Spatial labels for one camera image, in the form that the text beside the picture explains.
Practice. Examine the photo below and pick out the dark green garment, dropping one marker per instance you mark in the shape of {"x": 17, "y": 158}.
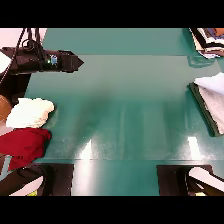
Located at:
{"x": 201, "y": 103}

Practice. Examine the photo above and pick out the white T-shirt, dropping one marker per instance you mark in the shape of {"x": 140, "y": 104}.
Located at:
{"x": 215, "y": 100}

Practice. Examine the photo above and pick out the red garment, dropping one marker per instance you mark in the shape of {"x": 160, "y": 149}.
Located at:
{"x": 25, "y": 145}

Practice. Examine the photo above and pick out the brown garment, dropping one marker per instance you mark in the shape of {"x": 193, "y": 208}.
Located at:
{"x": 4, "y": 108}

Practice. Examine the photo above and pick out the cream garment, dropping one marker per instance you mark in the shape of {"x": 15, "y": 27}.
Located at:
{"x": 30, "y": 112}

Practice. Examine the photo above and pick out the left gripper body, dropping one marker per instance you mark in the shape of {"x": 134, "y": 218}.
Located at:
{"x": 61, "y": 61}

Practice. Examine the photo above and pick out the heap of clothes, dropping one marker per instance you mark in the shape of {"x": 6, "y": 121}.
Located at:
{"x": 208, "y": 41}

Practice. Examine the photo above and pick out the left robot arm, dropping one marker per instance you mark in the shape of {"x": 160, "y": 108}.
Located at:
{"x": 23, "y": 61}

